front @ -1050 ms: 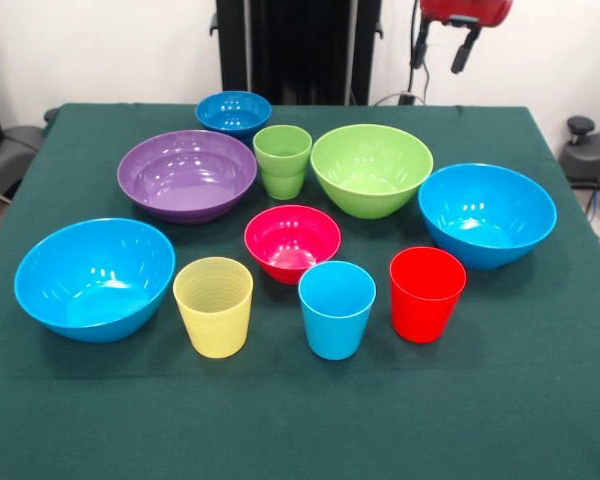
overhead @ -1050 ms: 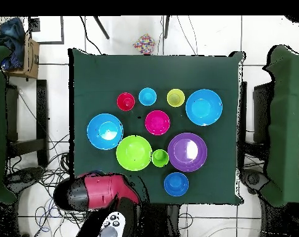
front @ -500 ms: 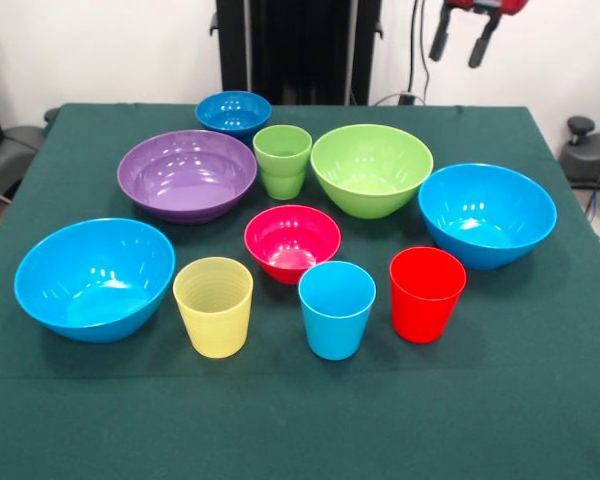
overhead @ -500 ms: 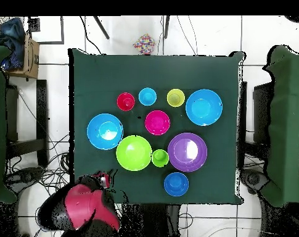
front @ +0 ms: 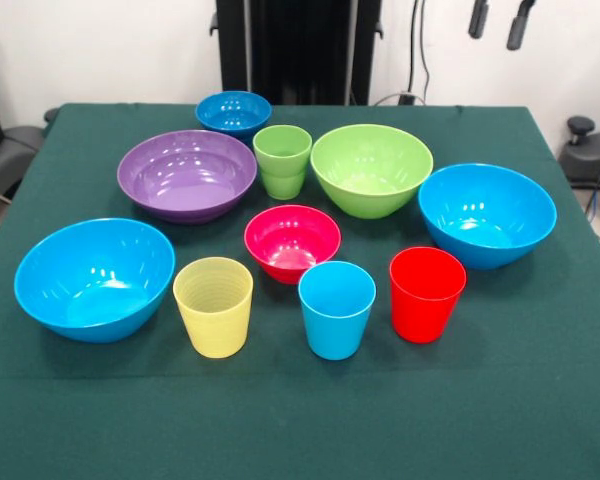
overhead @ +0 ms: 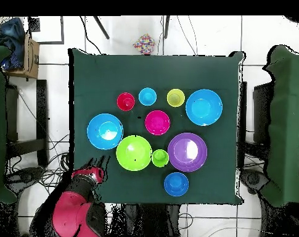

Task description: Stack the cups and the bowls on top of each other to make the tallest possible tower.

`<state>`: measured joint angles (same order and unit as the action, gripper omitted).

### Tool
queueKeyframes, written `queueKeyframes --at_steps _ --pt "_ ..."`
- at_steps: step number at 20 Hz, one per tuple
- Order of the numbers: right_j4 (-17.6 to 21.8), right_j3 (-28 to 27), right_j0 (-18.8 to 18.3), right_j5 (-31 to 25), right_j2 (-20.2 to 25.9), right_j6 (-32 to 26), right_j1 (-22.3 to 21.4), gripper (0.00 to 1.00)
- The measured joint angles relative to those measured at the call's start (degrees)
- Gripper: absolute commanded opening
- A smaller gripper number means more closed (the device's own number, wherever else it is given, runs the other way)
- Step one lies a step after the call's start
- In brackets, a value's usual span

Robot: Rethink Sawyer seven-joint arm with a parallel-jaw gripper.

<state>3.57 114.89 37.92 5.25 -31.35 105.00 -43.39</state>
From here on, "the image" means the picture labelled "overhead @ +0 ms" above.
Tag green bowl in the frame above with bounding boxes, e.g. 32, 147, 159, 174
115, 135, 153, 172

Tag large light blue bowl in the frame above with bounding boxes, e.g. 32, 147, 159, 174
86, 113, 124, 151
185, 89, 223, 127

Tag green cup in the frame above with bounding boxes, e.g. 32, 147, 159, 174
151, 149, 170, 168

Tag red cup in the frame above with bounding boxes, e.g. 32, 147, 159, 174
116, 92, 136, 112

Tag pink bowl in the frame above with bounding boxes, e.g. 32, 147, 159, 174
144, 110, 171, 136

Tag small dark blue bowl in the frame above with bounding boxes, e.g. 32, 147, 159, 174
163, 172, 190, 198

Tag purple bowl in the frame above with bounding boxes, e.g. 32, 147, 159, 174
167, 132, 208, 173

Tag black stool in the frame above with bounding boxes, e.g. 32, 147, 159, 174
6, 79, 49, 167
252, 81, 275, 144

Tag light blue cup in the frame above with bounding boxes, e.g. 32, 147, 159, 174
138, 87, 158, 107

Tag yellow cup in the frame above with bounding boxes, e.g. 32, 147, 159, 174
166, 88, 186, 108

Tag dark green tablecloth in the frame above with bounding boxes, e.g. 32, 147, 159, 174
68, 48, 246, 206

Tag cardboard box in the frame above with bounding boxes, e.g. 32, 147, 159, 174
6, 36, 41, 80

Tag colourful patterned box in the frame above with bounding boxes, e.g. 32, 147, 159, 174
133, 33, 157, 56

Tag black tripod leg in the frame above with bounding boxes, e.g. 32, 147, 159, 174
92, 15, 110, 40
163, 15, 171, 40

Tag blue denim cloth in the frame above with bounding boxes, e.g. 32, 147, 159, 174
0, 17, 26, 71

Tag black cable tangle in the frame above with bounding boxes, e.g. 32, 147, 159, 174
6, 133, 73, 196

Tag grey pedestal foot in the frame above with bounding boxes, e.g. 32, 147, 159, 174
240, 168, 269, 194
4, 167, 44, 189

